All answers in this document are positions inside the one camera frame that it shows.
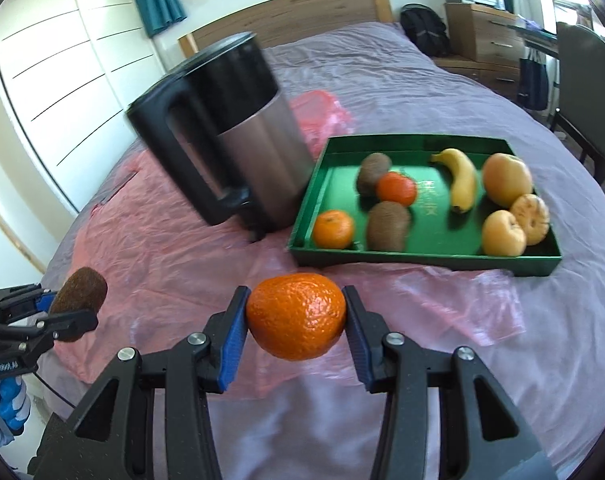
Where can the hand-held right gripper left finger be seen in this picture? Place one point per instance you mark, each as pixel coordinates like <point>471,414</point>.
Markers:
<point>235,345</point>

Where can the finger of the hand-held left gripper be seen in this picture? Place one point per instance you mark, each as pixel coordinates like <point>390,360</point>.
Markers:
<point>22,300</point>
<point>67,322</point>

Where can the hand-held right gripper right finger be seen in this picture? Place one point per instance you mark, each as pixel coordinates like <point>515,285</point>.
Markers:
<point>357,345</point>

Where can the brown kiwi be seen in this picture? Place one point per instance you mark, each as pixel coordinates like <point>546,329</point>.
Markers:
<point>388,226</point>
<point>80,290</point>
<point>370,170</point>

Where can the orange mandarin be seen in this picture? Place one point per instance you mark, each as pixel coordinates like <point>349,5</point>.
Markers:
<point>396,189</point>
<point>297,317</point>
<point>333,229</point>

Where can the green cardboard tray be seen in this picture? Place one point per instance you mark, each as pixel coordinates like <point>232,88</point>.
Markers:
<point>432,225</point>

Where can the small yellow apple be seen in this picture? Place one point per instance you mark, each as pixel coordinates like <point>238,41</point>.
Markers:
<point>503,234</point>

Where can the yellow banana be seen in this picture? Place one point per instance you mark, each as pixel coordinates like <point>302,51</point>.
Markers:
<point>462,180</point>

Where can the striped yellow round fruit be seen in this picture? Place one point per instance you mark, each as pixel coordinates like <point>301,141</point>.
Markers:
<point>532,220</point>

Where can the large yellow apple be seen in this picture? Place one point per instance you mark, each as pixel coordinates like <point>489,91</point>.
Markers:
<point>507,180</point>

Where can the blue white cloth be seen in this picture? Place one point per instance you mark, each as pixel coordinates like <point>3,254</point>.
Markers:
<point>12,400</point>

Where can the pink plastic sheet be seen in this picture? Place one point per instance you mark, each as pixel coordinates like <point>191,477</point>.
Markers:
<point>182,270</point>

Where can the black and steel electric kettle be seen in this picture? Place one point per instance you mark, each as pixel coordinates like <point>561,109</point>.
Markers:
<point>262,160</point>

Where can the white wardrobe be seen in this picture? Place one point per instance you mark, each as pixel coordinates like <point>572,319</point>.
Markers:
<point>57,60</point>

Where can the low wooden nightstand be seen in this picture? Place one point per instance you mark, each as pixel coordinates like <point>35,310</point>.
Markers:
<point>452,63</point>

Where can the dark tote bag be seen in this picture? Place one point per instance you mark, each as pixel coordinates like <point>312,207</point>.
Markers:
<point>534,82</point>

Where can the black backpack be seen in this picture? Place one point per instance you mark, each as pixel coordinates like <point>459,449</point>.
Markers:
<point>425,30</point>

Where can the wooden dresser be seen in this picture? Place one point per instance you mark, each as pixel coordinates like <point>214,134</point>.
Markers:
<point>482,45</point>

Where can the wooden headboard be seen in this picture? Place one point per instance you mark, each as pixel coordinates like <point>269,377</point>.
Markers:
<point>307,15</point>

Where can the grey chair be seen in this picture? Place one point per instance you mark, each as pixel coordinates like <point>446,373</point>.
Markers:
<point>587,80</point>

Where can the glass desk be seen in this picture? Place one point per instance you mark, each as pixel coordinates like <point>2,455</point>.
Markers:
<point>535,34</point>

